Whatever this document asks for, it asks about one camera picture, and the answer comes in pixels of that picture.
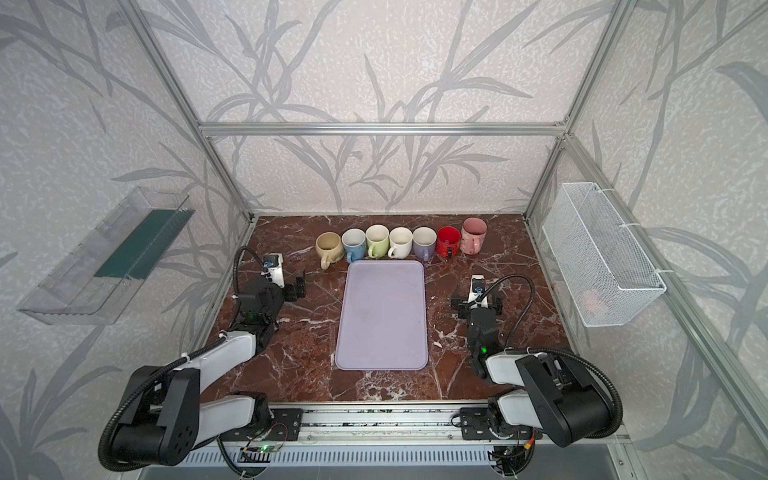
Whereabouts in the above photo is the cream teapot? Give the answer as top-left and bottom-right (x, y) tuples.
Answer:
(315, 232), (345, 270)

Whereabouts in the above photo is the pink patterned mug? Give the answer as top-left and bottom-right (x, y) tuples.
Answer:
(460, 217), (488, 255)

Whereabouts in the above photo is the blue mug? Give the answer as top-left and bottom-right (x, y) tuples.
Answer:
(341, 228), (367, 264)

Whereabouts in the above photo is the red mug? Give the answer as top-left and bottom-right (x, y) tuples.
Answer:
(436, 226), (462, 259)

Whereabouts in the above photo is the lavender mug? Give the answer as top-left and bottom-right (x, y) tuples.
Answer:
(412, 226), (437, 262)

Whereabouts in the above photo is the light green mug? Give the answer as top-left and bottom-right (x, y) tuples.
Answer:
(365, 224), (390, 259)

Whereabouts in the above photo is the white mug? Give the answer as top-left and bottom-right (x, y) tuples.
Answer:
(388, 227), (413, 259)

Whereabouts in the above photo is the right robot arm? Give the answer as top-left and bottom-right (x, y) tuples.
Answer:
(451, 296), (623, 447)

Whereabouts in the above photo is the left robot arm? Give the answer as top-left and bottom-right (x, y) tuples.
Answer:
(97, 274), (306, 472)

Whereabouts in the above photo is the lavender plastic tray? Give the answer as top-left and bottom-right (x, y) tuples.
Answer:
(335, 260), (429, 371)

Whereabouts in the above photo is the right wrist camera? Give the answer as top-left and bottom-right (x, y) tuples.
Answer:
(468, 275), (487, 308)

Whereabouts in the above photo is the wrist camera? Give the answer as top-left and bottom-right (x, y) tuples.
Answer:
(262, 253), (285, 288)
(468, 275), (487, 308)

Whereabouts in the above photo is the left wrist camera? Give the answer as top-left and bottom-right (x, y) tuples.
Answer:
(262, 253), (285, 288)

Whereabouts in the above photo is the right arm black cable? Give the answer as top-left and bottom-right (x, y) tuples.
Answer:
(479, 274), (624, 439)

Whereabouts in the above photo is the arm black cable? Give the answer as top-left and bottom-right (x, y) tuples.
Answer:
(97, 245), (268, 478)
(479, 274), (624, 439)

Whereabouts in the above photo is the white wire mesh basket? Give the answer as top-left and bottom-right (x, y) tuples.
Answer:
(543, 182), (667, 327)

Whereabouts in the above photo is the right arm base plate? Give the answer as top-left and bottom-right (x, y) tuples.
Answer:
(451, 407), (543, 442)

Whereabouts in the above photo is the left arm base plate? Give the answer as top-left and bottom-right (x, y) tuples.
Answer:
(222, 408), (304, 442)

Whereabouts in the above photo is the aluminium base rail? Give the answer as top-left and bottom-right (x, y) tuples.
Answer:
(223, 400), (552, 451)

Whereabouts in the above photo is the clear plastic wall bin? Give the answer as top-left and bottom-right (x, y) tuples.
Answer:
(17, 187), (195, 325)

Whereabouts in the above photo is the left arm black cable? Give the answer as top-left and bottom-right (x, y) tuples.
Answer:
(97, 245), (268, 478)

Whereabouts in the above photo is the aluminium cage frame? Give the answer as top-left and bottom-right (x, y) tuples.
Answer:
(117, 1), (767, 447)

